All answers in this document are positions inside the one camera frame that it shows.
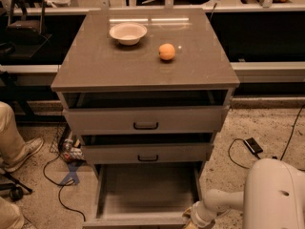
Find black cable left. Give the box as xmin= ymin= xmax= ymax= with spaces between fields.
xmin=42 ymin=153 xmax=87 ymax=222

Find grey middle drawer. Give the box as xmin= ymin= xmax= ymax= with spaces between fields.
xmin=82 ymin=143 xmax=214 ymax=164

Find grey bottom drawer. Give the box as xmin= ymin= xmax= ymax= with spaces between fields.
xmin=83 ymin=162 xmax=201 ymax=229

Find black chair wheel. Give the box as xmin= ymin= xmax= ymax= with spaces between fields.
xmin=0 ymin=169 xmax=34 ymax=202

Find orange fruit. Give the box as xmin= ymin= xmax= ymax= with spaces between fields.
xmin=159 ymin=44 xmax=175 ymax=61

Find white bowl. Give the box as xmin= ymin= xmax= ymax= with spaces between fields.
xmin=110 ymin=22 xmax=147 ymax=46

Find person leg beige trousers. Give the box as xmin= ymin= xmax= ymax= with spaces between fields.
xmin=0 ymin=102 xmax=25 ymax=162

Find person knee beige trousers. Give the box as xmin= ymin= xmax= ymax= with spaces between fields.
xmin=0 ymin=198 xmax=25 ymax=229

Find black phone device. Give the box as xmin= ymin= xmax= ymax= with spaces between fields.
xmin=244 ymin=137 xmax=263 ymax=155

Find black chair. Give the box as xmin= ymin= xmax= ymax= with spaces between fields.
xmin=0 ymin=0 xmax=50 ymax=60

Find black cable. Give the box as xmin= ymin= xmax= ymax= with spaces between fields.
xmin=42 ymin=153 xmax=87 ymax=222
xmin=227 ymin=102 xmax=305 ymax=170

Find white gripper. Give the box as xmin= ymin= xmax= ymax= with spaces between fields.
xmin=182 ymin=201 xmax=219 ymax=229

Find white sneaker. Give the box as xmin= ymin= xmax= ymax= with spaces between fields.
xmin=3 ymin=137 xmax=44 ymax=173

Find plastic bottle on floor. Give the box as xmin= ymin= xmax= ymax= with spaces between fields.
xmin=62 ymin=139 xmax=73 ymax=161

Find black cable right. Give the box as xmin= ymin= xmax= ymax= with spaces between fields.
xmin=227 ymin=102 xmax=305 ymax=170

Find blue tape cross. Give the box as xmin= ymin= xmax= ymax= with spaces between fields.
xmin=60 ymin=160 xmax=83 ymax=185

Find grey top drawer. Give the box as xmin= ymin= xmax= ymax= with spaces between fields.
xmin=64 ymin=106 xmax=229 ymax=135

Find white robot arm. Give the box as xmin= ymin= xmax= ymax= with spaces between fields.
xmin=183 ymin=158 xmax=305 ymax=229

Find grey drawer cabinet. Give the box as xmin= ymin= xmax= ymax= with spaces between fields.
xmin=51 ymin=8 xmax=240 ymax=189

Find grey drawer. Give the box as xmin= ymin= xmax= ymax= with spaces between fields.
xmin=82 ymin=143 xmax=214 ymax=164
xmin=64 ymin=106 xmax=229 ymax=135
xmin=83 ymin=162 xmax=201 ymax=229

